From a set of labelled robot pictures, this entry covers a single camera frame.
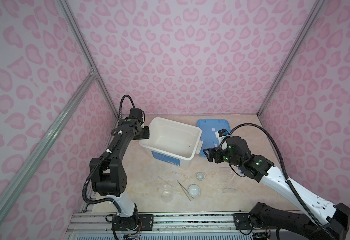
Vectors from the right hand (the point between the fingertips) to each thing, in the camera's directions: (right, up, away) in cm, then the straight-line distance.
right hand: (210, 148), depth 74 cm
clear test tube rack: (+14, -20, +14) cm, 28 cm away
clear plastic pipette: (-17, -17, +17) cm, 29 cm away
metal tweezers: (-15, -23, +12) cm, 30 cm away
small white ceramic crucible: (-3, -18, +14) cm, 23 cm away
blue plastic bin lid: (+7, +10, +39) cm, 41 cm away
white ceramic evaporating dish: (-7, -25, +9) cm, 27 cm away
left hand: (-36, +7, +15) cm, 40 cm away
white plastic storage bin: (-21, 0, +27) cm, 34 cm away
